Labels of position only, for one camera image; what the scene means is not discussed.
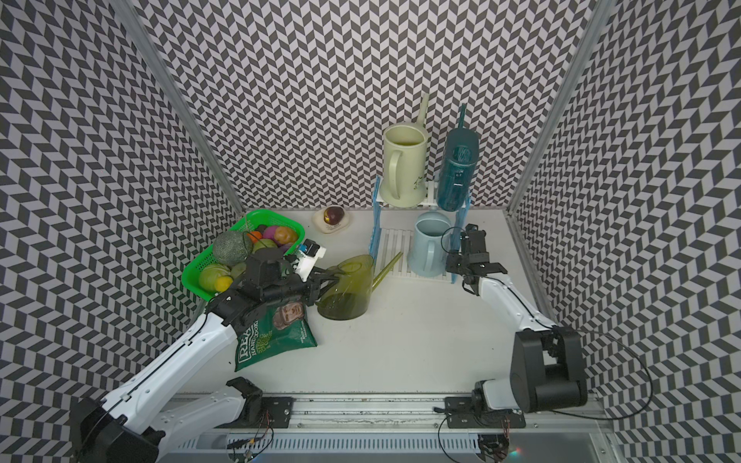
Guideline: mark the green chips bag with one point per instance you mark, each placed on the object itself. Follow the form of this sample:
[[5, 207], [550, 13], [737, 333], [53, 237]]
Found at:
[[280, 330]]

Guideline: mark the light blue watering can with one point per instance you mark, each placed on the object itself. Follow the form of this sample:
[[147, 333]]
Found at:
[[427, 257]]

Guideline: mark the dark green melon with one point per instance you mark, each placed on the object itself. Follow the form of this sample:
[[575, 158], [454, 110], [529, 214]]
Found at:
[[232, 248]]

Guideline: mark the brown potato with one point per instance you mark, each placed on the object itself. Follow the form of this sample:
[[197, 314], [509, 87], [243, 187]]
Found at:
[[284, 236]]

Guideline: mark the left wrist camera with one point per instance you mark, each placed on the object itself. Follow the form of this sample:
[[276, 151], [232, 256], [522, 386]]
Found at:
[[307, 254]]

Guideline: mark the pale green squash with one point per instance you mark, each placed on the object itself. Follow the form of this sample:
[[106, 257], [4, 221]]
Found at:
[[210, 274]]

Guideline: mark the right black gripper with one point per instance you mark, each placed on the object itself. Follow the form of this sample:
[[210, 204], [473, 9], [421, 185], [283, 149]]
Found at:
[[451, 259]]

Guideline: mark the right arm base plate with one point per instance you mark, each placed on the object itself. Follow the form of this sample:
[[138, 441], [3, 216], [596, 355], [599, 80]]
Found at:
[[464, 413]]

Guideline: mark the light green cabbage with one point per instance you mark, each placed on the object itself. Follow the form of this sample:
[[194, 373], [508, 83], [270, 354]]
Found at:
[[264, 243]]

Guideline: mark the orange carrot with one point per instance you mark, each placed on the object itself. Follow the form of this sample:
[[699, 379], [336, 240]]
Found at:
[[255, 236]]

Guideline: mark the cream watering can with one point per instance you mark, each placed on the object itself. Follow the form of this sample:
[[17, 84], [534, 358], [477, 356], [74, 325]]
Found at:
[[405, 148]]

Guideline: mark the yellow lemon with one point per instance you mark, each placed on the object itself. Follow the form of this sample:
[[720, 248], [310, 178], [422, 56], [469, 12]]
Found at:
[[223, 283]]

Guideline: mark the green plastic basket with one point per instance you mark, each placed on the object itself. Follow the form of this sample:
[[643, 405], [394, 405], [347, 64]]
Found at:
[[250, 222]]

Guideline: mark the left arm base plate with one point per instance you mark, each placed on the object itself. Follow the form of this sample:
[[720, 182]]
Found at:
[[274, 412]]

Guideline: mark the purple onion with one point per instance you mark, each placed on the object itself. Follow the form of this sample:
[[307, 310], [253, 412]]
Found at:
[[269, 232]]

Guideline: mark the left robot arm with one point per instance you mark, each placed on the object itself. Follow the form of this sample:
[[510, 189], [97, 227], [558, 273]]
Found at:
[[130, 424]]

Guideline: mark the olive transparent watering can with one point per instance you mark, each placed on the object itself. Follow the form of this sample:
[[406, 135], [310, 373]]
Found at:
[[350, 297]]

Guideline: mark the green apple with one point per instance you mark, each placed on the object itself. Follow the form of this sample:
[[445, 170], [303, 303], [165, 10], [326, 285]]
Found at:
[[238, 269]]

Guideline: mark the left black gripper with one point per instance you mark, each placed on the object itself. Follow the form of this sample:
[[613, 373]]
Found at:
[[315, 282]]

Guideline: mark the teal transparent watering can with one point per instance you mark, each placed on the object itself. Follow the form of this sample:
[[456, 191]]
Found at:
[[460, 160]]

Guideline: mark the clear bowl with plum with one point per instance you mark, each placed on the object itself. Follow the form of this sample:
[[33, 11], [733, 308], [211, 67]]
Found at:
[[332, 219]]

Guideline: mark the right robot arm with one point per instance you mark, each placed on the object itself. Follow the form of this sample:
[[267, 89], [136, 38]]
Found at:
[[548, 370]]

